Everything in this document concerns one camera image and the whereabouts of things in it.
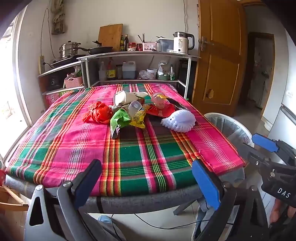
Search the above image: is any white jerry can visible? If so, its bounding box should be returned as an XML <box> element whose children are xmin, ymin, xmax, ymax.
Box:
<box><xmin>122</xmin><ymin>61</ymin><xmax>137</xmax><ymax>79</ymax></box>

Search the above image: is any white electric kettle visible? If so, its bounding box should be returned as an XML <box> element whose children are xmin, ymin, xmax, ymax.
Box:
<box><xmin>173</xmin><ymin>32</ymin><xmax>195</xmax><ymax>54</ymax></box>

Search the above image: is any green snack bag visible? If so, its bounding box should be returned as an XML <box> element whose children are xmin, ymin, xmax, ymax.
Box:
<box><xmin>110</xmin><ymin>108</ymin><xmax>131</xmax><ymax>139</ymax></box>

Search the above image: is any cooking oil bottle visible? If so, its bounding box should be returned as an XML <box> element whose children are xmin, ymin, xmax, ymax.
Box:
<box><xmin>106</xmin><ymin>57</ymin><xmax>116</xmax><ymax>80</ymax></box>

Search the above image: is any wooden door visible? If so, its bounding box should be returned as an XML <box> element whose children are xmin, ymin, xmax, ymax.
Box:
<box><xmin>192</xmin><ymin>1</ymin><xmax>247</xmax><ymax>116</ymax></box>

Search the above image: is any steel steamer pot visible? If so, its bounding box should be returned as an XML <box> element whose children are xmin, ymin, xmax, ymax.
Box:
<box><xmin>59</xmin><ymin>41</ymin><xmax>81</xmax><ymax>59</ymax></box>

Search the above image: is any small white plastic bottle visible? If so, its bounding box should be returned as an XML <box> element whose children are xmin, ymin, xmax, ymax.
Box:
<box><xmin>128</xmin><ymin>100</ymin><xmax>142</xmax><ymax>118</ymax></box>

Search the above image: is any pink basket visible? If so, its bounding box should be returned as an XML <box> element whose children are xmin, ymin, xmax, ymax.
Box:
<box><xmin>64</xmin><ymin>76</ymin><xmax>83</xmax><ymax>88</ymax></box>

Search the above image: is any clear plastic cup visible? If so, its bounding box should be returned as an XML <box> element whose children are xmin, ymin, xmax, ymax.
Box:
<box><xmin>151</xmin><ymin>92</ymin><xmax>167</xmax><ymax>109</ymax></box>

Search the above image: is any white foam fruit net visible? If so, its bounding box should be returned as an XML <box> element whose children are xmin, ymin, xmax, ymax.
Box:
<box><xmin>161</xmin><ymin>109</ymin><xmax>196</xmax><ymax>133</ymax></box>

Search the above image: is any plaid tablecloth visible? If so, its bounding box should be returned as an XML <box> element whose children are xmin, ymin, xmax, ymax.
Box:
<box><xmin>5</xmin><ymin>83</ymin><xmax>245</xmax><ymax>196</ymax></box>

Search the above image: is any metal kitchen shelf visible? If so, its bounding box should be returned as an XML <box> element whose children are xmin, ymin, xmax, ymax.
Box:
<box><xmin>38</xmin><ymin>51</ymin><xmax>201</xmax><ymax>99</ymax></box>

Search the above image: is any white refrigerator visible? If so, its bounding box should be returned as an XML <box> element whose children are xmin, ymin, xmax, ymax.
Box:
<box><xmin>267</xmin><ymin>33</ymin><xmax>295</xmax><ymax>148</ymax></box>

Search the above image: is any white paper bag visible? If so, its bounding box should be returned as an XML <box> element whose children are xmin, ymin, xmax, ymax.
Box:
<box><xmin>113</xmin><ymin>90</ymin><xmax>148</xmax><ymax>106</ymax></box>

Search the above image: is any wooden chair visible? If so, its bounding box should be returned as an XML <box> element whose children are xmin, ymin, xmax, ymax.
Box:
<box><xmin>0</xmin><ymin>169</ymin><xmax>29</xmax><ymax>212</ymax></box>

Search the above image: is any wooden cutting board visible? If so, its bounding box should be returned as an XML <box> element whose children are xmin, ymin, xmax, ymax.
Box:
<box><xmin>98</xmin><ymin>24</ymin><xmax>123</xmax><ymax>52</ymax></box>

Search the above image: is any red snack wrapper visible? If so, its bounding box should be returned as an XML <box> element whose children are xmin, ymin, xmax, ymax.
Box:
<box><xmin>147</xmin><ymin>103</ymin><xmax>175</xmax><ymax>118</ymax></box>

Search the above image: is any clear water filter jug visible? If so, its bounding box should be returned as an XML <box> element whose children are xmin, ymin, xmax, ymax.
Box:
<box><xmin>156</xmin><ymin>38</ymin><xmax>174</xmax><ymax>52</ymax></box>

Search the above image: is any dark sauce bottle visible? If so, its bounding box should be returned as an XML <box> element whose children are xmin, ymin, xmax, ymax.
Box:
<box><xmin>124</xmin><ymin>34</ymin><xmax>129</xmax><ymax>51</ymax></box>

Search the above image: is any right hand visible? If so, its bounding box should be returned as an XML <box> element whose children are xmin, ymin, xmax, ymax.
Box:
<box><xmin>269</xmin><ymin>199</ymin><xmax>295</xmax><ymax>223</ymax></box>

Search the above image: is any red plastic bag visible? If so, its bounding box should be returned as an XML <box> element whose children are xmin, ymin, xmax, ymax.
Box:
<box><xmin>82</xmin><ymin>101</ymin><xmax>113</xmax><ymax>124</ymax></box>

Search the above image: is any pink utensil holder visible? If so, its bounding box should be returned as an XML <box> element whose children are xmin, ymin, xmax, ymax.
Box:
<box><xmin>142</xmin><ymin>42</ymin><xmax>157</xmax><ymax>52</ymax></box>

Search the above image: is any black frying pan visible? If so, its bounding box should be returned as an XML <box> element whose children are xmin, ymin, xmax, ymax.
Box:
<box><xmin>74</xmin><ymin>41</ymin><xmax>112</xmax><ymax>55</ymax></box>

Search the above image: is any white trash bin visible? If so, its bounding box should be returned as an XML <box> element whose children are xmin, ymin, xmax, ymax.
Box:
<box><xmin>191</xmin><ymin>113</ymin><xmax>254</xmax><ymax>240</ymax></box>

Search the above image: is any yellow snack wrapper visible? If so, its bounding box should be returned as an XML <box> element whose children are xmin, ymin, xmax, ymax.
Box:
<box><xmin>129</xmin><ymin>104</ymin><xmax>150</xmax><ymax>128</ymax></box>

